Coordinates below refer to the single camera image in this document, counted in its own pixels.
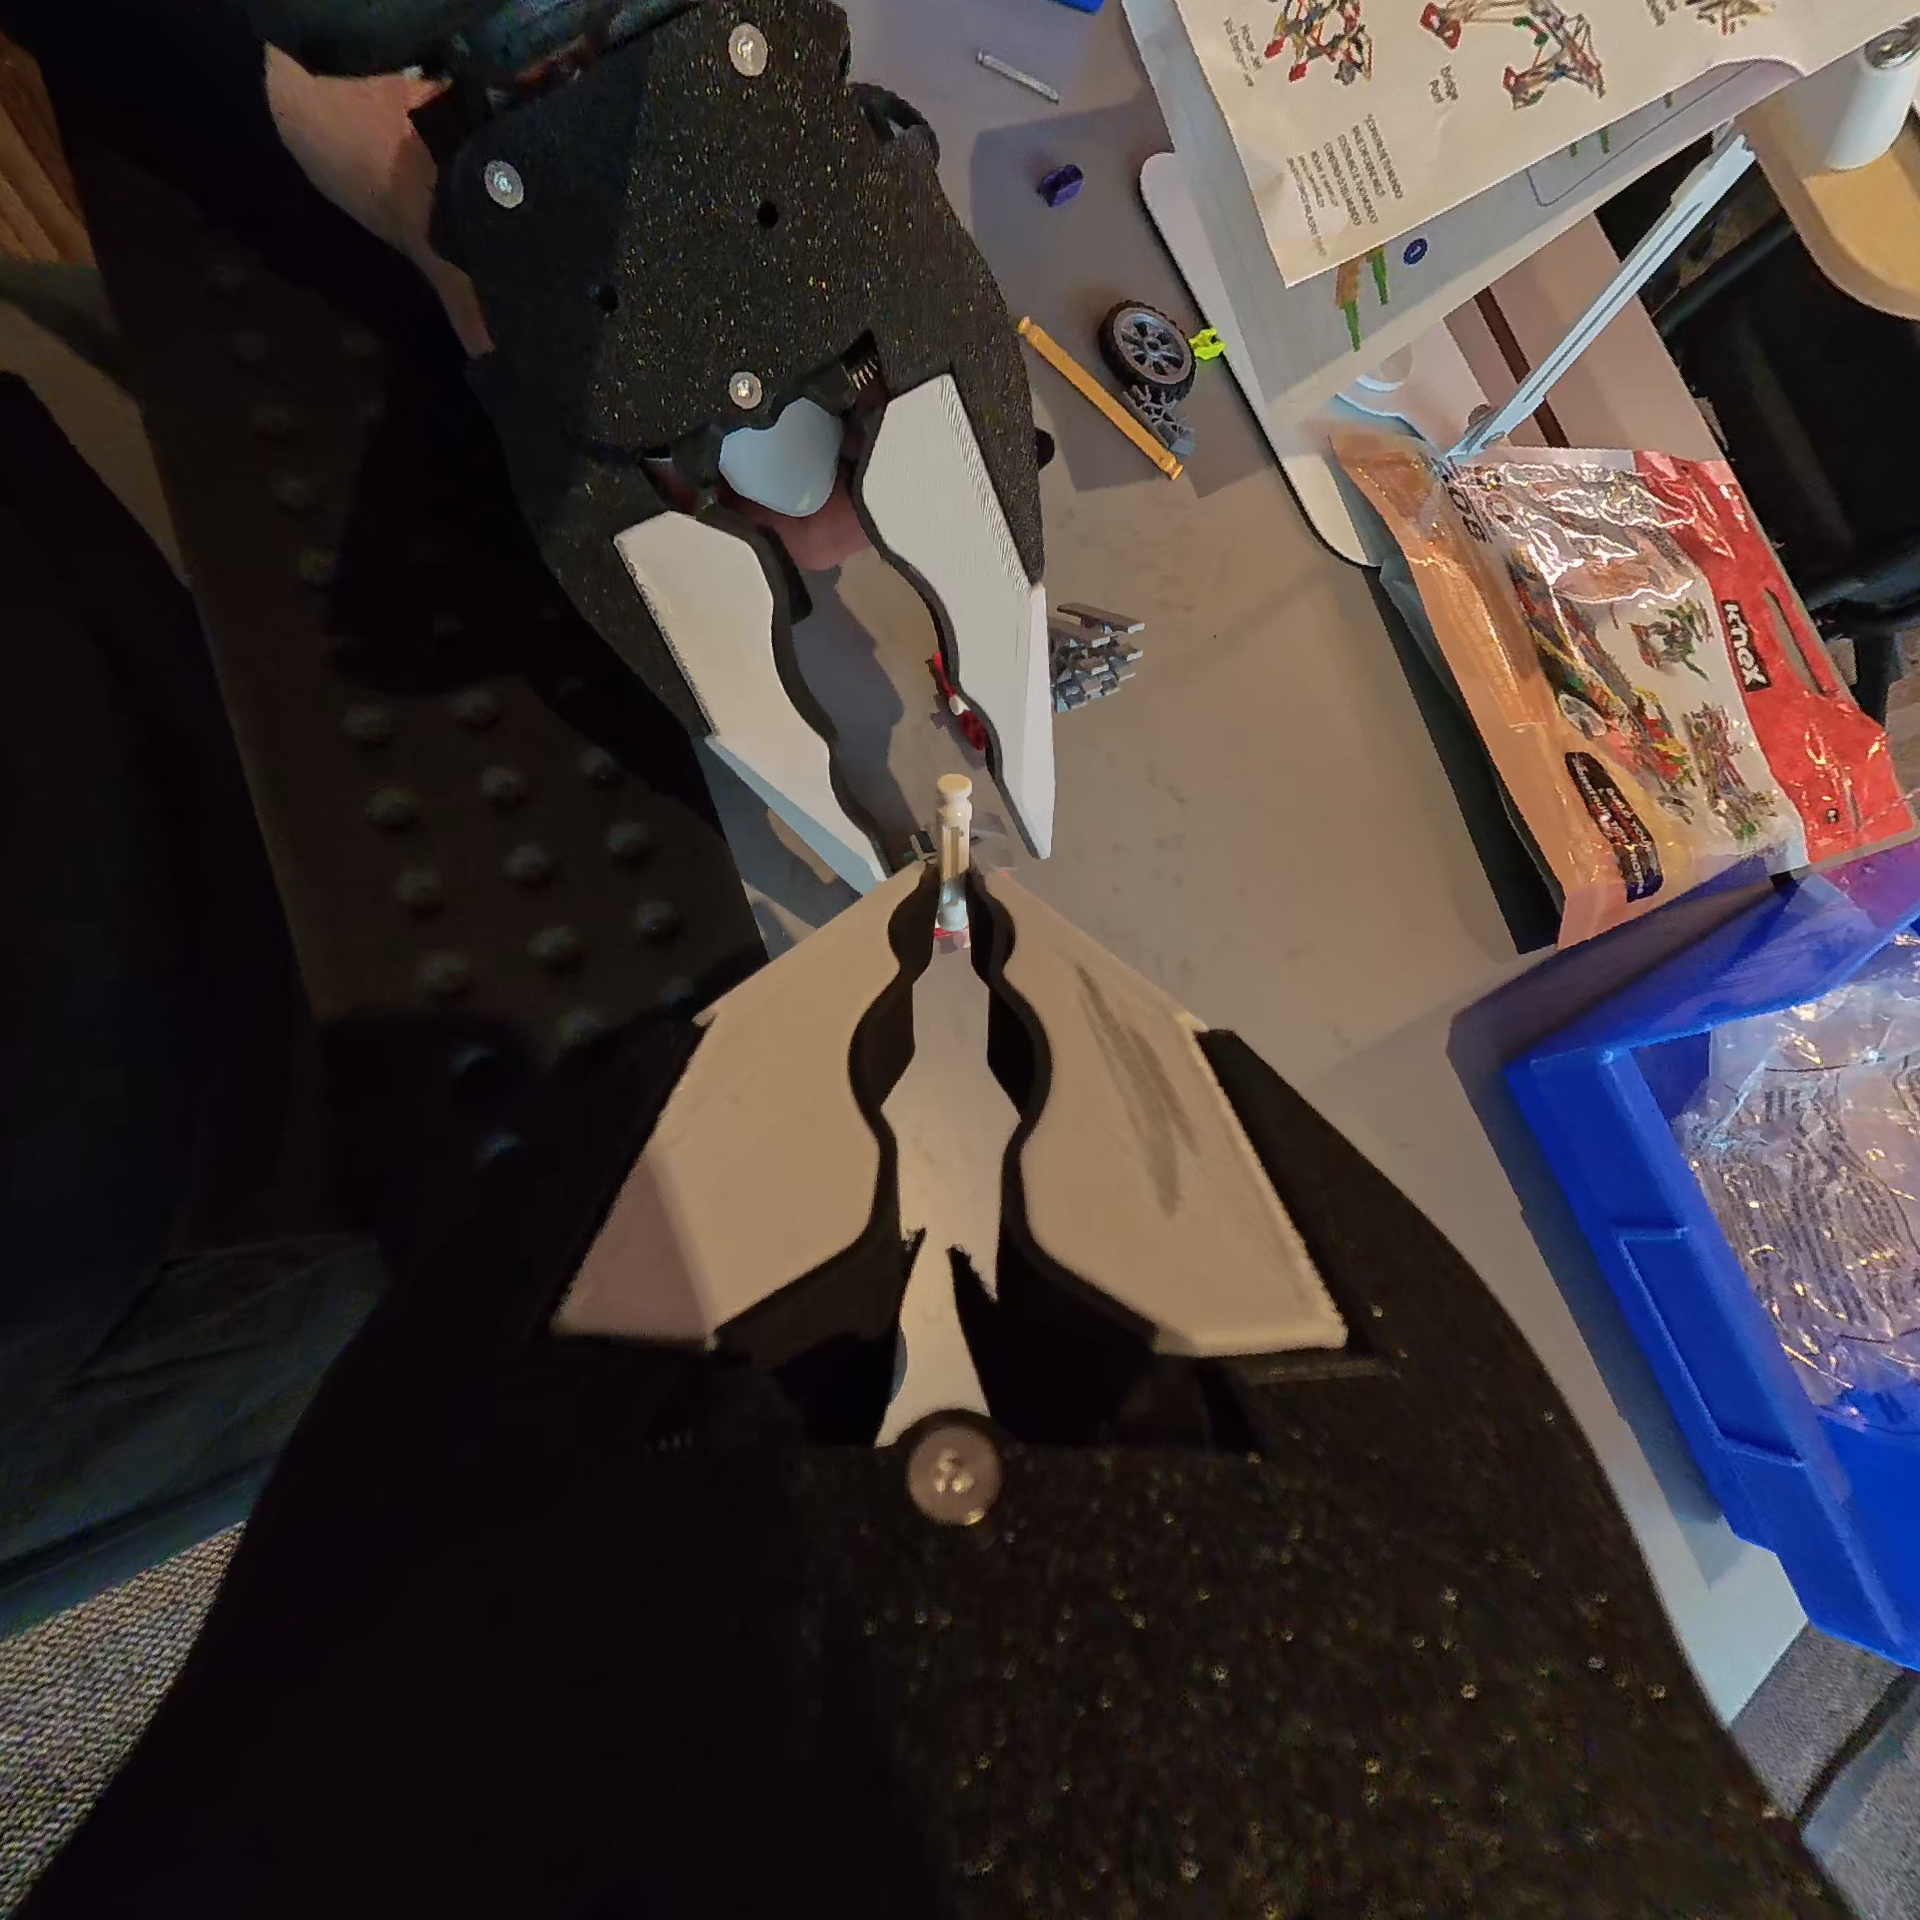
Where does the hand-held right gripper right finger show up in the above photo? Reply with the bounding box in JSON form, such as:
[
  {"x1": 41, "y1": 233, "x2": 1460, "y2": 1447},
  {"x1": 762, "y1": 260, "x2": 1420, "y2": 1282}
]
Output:
[{"x1": 963, "y1": 867, "x2": 1347, "y2": 1360}]

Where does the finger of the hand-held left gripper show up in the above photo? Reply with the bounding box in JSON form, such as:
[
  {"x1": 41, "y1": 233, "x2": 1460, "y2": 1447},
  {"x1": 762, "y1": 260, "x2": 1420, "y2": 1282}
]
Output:
[
  {"x1": 858, "y1": 373, "x2": 1057, "y2": 866},
  {"x1": 613, "y1": 507, "x2": 891, "y2": 900}
]

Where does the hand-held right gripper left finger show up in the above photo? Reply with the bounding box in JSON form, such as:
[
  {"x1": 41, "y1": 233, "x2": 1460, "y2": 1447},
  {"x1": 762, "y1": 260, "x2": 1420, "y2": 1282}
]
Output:
[{"x1": 551, "y1": 867, "x2": 927, "y2": 1349}]

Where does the person's left hand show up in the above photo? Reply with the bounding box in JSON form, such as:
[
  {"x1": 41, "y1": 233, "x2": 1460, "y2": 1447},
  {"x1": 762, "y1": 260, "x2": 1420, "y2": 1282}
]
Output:
[{"x1": 261, "y1": 45, "x2": 503, "y2": 361}]

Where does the yellow toy rod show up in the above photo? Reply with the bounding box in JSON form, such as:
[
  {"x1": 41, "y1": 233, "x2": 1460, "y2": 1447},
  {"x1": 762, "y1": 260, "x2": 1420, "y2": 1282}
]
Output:
[{"x1": 1014, "y1": 313, "x2": 1190, "y2": 482}]

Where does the grey red yellow toy assembly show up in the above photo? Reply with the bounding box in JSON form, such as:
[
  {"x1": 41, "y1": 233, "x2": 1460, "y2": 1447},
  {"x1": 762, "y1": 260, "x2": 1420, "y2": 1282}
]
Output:
[{"x1": 927, "y1": 601, "x2": 1145, "y2": 758}]

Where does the toy wheel with grey hub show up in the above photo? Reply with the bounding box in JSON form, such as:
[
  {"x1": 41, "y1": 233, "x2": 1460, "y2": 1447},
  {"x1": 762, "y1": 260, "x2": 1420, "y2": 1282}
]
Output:
[{"x1": 1106, "y1": 300, "x2": 1197, "y2": 403}]

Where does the instruction sheet on white stand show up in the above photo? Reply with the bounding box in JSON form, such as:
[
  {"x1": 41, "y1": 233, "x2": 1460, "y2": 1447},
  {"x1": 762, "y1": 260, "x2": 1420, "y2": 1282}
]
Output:
[{"x1": 1136, "y1": 51, "x2": 1762, "y2": 567}]

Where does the blue plastic bin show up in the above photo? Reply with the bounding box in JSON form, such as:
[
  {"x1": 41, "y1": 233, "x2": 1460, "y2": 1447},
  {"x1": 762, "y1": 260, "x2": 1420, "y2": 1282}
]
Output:
[{"x1": 1506, "y1": 867, "x2": 1920, "y2": 1669}]

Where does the printed instruction sheet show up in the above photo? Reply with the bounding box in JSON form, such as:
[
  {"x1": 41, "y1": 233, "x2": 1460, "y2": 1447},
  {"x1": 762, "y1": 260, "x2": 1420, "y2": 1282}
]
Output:
[{"x1": 1168, "y1": 0, "x2": 1810, "y2": 287}]

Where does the dark clothing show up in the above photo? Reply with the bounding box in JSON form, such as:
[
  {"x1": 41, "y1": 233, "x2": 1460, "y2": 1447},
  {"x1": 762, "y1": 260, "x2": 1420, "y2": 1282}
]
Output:
[{"x1": 0, "y1": 376, "x2": 377, "y2": 1570}]

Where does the clear plastic bag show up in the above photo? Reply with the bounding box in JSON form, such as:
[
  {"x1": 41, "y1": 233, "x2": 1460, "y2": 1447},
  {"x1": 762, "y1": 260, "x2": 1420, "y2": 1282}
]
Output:
[{"x1": 1677, "y1": 929, "x2": 1920, "y2": 1419}]

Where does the wooden board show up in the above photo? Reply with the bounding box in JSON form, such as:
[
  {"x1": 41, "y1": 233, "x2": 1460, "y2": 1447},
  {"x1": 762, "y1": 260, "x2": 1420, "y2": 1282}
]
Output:
[{"x1": 0, "y1": 29, "x2": 92, "y2": 272}]

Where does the toy parts bag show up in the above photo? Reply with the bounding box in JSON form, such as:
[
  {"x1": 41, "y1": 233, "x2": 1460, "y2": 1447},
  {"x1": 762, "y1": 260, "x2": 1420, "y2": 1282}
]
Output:
[{"x1": 1332, "y1": 432, "x2": 1917, "y2": 951}]

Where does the pale wooden stand with post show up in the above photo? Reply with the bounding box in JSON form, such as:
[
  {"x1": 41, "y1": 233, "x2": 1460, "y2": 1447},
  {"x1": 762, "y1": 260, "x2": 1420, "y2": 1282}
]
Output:
[{"x1": 1748, "y1": 35, "x2": 1920, "y2": 318}]

